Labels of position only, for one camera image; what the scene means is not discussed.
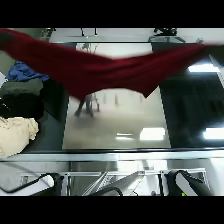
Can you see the red garment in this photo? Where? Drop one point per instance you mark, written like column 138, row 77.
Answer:
column 100, row 68

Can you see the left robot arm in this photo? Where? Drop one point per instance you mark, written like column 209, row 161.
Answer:
column 53, row 186

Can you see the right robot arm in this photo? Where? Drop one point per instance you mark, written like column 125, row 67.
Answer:
column 191, row 183

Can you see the black garment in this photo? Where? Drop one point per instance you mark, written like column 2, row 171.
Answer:
column 21, row 106

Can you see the dark green garment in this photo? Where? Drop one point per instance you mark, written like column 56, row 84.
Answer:
column 21, row 87

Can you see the blue garment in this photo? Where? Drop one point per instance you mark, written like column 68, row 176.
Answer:
column 23, row 72

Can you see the cream garment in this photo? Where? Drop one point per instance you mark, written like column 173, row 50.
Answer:
column 15, row 135

